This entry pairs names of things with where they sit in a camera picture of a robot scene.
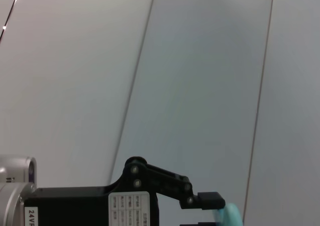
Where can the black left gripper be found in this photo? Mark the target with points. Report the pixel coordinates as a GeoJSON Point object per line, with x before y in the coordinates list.
{"type": "Point", "coordinates": [75, 206]}

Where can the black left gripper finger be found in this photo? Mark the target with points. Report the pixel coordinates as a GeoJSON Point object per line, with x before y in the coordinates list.
{"type": "Point", "coordinates": [200, 224]}
{"type": "Point", "coordinates": [210, 201]}

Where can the blue teal scissors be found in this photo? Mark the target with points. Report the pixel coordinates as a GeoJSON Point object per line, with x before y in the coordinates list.
{"type": "Point", "coordinates": [231, 216]}

